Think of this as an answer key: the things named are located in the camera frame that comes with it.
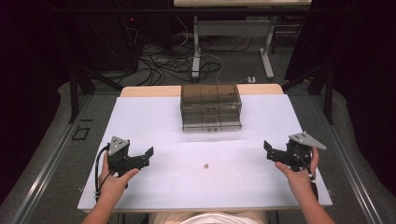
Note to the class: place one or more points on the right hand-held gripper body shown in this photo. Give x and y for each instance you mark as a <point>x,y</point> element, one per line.
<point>299,152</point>

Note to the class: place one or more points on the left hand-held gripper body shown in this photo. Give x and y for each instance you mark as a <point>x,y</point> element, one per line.
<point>120,155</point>

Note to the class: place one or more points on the person's right hand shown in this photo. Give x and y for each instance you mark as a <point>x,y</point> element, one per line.
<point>300,182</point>

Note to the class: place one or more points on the person's left hand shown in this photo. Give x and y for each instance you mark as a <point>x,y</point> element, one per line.
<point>113,185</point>

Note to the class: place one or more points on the white table mat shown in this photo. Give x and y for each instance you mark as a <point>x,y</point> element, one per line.
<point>186,183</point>

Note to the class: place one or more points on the small brown object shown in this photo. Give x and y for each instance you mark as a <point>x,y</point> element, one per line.
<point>206,165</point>

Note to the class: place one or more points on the black metal stand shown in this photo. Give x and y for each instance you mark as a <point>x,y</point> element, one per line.
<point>327,90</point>
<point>74,93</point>

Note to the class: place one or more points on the white power plug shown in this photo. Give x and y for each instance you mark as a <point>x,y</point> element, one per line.
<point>251,79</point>

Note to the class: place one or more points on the transparent grey drawer box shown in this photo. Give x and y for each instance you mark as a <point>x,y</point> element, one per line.
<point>210,107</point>

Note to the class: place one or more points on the person's white shirt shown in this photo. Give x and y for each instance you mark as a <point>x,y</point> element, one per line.
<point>218,218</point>

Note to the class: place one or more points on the black equipment rack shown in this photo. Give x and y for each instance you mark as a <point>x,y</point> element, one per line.
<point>109,40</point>

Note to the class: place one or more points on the white desk with metal legs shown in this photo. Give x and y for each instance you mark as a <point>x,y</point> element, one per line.
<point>233,28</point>

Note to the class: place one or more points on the aluminium floor rail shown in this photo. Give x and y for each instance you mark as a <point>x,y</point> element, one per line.
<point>46,168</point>
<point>345,161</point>

